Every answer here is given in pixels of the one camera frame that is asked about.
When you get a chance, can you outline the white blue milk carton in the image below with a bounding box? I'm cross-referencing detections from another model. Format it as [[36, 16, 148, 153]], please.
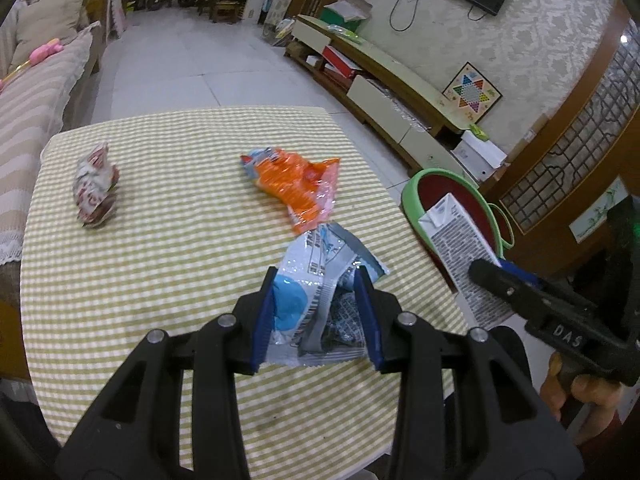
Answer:
[[419, 193, 513, 330]]

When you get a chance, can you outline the blue grey foil wrapper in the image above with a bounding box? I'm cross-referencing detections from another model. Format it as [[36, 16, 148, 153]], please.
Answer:
[[266, 222, 390, 366]]

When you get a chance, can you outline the green red trash bin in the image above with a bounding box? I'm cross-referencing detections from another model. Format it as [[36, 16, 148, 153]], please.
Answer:
[[400, 167, 516, 271]]

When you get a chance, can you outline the right hand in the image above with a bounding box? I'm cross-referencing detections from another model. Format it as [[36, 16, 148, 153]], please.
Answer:
[[540, 352, 624, 445]]

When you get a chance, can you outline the white box on floor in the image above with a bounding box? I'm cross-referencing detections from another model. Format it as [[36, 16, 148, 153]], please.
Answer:
[[452, 130, 506, 182]]

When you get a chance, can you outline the wooden lattice door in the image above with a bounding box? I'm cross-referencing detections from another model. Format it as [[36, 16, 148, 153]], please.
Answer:
[[480, 1, 639, 278]]

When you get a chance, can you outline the long tv cabinet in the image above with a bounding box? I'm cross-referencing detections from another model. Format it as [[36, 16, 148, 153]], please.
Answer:
[[285, 15, 478, 186]]

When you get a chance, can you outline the chinese checkers board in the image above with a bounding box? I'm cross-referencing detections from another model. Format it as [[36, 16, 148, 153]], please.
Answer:
[[442, 62, 502, 124]]

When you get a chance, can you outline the yellow checkered table mat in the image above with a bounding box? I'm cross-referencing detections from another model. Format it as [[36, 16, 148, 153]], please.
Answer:
[[20, 106, 468, 479]]

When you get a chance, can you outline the orange plastic snack bag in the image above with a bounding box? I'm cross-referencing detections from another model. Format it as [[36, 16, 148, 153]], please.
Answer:
[[240, 148, 341, 235]]

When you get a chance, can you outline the crumpled red-white paper ball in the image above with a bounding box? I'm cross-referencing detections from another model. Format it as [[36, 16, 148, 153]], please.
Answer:
[[73, 142, 119, 228]]

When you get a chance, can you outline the red book in cabinet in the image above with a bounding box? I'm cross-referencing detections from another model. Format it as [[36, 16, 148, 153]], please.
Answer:
[[322, 46, 362, 79]]

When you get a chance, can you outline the green box on cabinet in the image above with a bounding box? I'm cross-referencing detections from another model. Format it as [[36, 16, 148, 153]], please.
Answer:
[[320, 0, 372, 32]]

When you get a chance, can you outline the pink toy on sofa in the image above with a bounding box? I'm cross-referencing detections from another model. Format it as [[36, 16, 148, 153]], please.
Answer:
[[1, 38, 64, 89]]

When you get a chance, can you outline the striped beige sofa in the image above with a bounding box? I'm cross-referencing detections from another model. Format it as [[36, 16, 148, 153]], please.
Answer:
[[1, 20, 103, 264]]

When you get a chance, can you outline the beige sofa cushion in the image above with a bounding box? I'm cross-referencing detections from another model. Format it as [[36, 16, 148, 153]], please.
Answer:
[[1, 0, 90, 73]]

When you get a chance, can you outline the television cable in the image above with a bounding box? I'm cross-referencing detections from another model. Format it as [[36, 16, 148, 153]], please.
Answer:
[[388, 0, 426, 33]]

